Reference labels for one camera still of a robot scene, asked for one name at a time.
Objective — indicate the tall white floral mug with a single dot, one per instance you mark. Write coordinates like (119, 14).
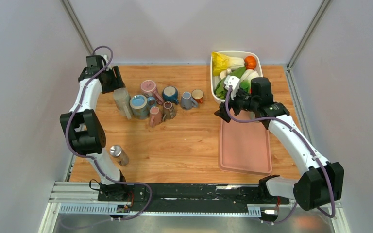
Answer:
(256, 115)

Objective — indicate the grey-blue dotted mug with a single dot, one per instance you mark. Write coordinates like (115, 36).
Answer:
(187, 102)

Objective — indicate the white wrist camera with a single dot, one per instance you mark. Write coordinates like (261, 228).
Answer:
(106, 62)
(231, 84)

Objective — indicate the yellow napa cabbage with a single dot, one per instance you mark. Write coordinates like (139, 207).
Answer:
(221, 62)

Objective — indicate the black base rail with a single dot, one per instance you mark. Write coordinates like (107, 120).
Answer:
(188, 197)

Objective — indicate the green leafy vegetable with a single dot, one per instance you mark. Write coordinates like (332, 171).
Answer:
(220, 90)

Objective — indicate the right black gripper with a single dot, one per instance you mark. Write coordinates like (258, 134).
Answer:
(222, 112)

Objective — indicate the white mushroom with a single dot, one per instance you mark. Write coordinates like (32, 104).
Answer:
(224, 73)

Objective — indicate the silver metal bottle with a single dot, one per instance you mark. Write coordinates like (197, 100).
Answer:
(117, 152)

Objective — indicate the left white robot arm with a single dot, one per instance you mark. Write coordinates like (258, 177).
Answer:
(85, 136)

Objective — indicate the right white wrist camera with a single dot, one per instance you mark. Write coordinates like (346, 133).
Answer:
(231, 84)

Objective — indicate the dark blue round mug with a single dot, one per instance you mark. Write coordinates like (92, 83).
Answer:
(170, 93)

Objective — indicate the small brown mug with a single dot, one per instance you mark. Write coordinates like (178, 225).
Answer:
(168, 111)

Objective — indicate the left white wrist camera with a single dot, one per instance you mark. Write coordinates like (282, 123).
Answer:
(106, 62)

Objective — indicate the white vegetable bin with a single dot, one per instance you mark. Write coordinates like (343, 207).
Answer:
(216, 79)

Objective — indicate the pink plastic tray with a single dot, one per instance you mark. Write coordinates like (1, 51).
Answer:
(244, 148)

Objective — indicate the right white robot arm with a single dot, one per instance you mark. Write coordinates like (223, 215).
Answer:
(321, 181)

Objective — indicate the pink upside-down mug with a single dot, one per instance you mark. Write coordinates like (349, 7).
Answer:
(149, 89)

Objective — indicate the small pink dotted mug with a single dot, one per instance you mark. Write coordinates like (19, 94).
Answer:
(156, 116)

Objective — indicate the blue butterfly mug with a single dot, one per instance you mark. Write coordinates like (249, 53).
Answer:
(141, 106)

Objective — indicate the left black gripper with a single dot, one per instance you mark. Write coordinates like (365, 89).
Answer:
(117, 81)

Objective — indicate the small orange pumpkin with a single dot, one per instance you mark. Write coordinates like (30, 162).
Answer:
(250, 62)

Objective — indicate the orange small mug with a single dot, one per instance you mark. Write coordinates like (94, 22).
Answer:
(198, 95)

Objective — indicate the white bok choy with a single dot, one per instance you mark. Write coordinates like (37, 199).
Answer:
(249, 74)

